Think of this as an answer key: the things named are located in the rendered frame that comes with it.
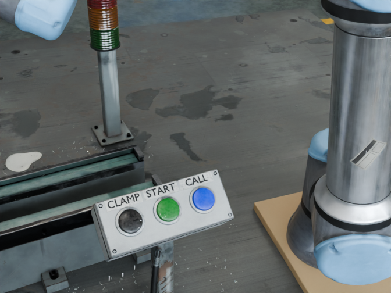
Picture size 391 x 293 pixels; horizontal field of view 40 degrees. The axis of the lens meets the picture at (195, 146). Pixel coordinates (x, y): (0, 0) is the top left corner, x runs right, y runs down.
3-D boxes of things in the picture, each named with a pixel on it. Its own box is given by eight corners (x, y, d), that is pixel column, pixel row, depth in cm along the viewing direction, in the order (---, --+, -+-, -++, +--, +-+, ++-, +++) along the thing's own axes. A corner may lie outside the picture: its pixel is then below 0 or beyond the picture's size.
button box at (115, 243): (105, 263, 69) (111, 258, 64) (89, 210, 71) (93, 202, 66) (223, 224, 75) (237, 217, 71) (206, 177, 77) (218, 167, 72)
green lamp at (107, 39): (95, 53, 111) (93, 32, 109) (87, 41, 116) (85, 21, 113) (123, 48, 114) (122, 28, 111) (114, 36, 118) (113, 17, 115)
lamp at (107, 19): (93, 32, 109) (92, 11, 106) (85, 21, 113) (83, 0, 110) (122, 28, 111) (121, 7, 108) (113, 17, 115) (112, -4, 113)
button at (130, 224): (120, 238, 67) (123, 235, 65) (113, 215, 67) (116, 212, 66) (143, 231, 68) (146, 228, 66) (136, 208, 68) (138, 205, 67)
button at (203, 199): (194, 215, 70) (198, 212, 69) (186, 193, 71) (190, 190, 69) (214, 208, 71) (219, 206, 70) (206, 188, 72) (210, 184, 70)
